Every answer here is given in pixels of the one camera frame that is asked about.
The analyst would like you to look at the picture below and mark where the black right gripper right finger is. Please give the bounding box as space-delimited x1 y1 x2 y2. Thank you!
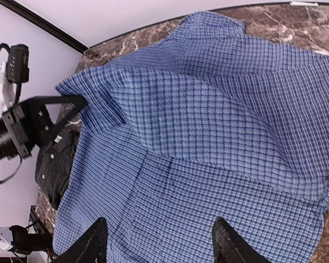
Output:
212 217 270 263

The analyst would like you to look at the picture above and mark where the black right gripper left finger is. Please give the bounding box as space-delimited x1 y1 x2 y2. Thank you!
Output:
52 218 108 263

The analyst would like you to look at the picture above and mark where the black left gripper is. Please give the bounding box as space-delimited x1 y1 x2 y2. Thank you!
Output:
1 94 87 159

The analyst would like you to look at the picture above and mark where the blue checkered long sleeve shirt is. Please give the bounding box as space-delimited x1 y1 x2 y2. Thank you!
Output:
53 12 329 262

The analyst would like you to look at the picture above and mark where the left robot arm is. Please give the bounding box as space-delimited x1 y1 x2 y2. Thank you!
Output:
0 95 86 257

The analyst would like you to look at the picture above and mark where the folded black striped shirt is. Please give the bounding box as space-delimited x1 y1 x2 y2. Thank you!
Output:
35 127 80 210

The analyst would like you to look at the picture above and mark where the white tape strip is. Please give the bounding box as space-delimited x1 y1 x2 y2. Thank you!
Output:
290 1 319 7

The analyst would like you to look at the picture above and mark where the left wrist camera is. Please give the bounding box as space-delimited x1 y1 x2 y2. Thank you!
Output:
6 44 30 84

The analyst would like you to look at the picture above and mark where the left black corner post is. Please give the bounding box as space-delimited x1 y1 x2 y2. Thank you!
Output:
0 0 89 54

